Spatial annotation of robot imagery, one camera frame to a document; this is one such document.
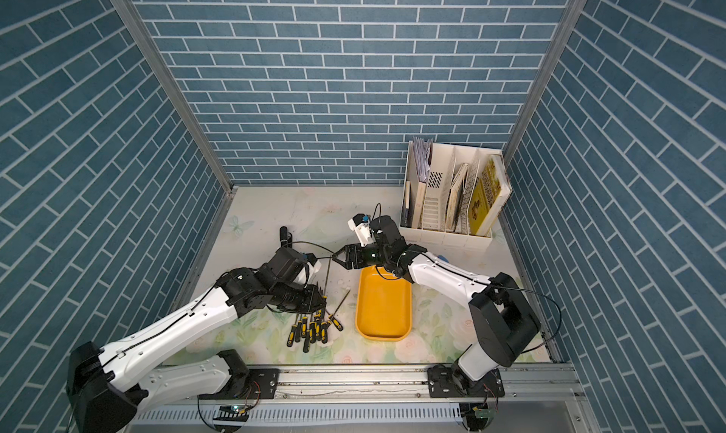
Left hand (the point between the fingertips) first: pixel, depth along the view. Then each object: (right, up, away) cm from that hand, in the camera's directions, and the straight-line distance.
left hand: (331, 308), depth 73 cm
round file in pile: (-7, -9, +10) cm, 15 cm away
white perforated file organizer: (+38, +31, +21) cm, 53 cm away
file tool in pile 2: (-9, -12, +7) cm, 17 cm away
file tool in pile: (-13, -12, +8) cm, 19 cm away
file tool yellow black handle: (-2, +7, +4) cm, 8 cm away
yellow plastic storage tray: (+14, -3, +12) cm, 18 cm away
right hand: (+2, +12, +8) cm, 15 cm away
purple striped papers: (+27, +46, +19) cm, 56 cm away
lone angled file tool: (-1, -7, +12) cm, 14 cm away
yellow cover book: (+49, +32, +18) cm, 61 cm away
